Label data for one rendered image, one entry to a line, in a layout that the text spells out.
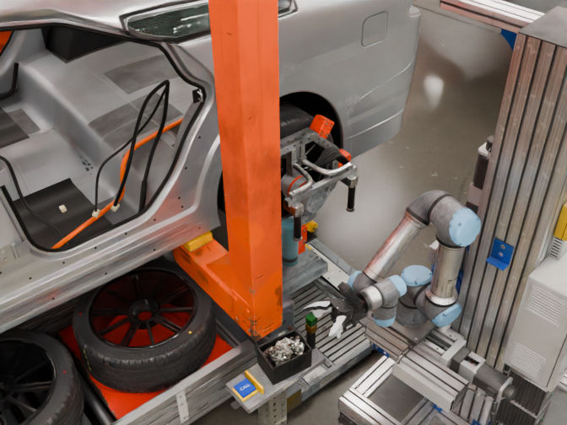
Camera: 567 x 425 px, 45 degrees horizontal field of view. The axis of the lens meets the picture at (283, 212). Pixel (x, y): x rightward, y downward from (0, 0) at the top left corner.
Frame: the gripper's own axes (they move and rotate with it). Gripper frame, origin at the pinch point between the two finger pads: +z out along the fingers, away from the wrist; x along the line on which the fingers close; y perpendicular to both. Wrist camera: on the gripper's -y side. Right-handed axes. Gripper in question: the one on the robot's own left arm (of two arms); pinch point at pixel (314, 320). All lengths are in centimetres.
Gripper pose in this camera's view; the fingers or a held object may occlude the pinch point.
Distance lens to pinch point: 222.2
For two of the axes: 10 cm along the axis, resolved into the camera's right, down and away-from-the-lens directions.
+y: 0.8, 8.3, 5.4
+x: -5.2, -4.3, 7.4
